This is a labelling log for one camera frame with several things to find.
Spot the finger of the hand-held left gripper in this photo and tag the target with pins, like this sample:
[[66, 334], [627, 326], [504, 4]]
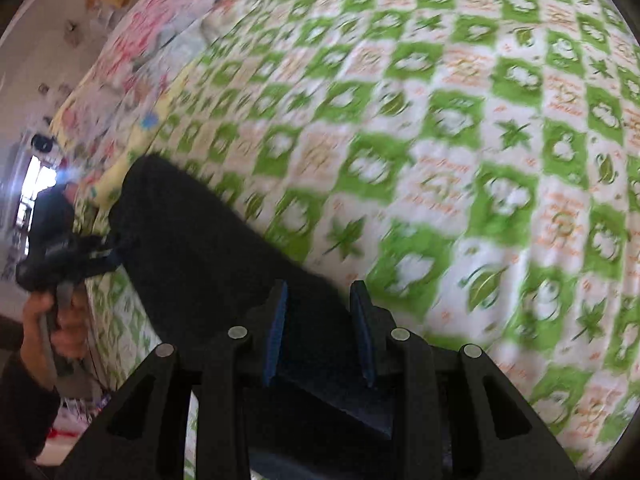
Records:
[[112, 260], [92, 245]]

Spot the person's left hand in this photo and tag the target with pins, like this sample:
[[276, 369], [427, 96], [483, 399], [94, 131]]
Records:
[[75, 330]]

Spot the green printed bed sheet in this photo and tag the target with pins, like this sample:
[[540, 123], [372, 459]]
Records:
[[450, 160]]

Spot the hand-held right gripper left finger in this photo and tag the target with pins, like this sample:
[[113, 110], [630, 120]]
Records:
[[275, 330]]

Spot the black cap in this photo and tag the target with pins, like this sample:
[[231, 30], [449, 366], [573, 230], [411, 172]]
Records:
[[42, 144]]

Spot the yellow printed blanket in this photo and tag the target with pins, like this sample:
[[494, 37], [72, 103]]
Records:
[[112, 185]]

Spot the person's left forearm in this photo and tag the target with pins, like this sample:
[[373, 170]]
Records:
[[25, 400]]

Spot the black pants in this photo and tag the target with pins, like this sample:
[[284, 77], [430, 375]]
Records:
[[200, 240]]

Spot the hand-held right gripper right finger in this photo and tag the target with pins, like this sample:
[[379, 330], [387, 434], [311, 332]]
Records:
[[362, 335]]

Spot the floral pillow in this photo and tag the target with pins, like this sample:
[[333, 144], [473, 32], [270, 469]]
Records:
[[145, 45]]

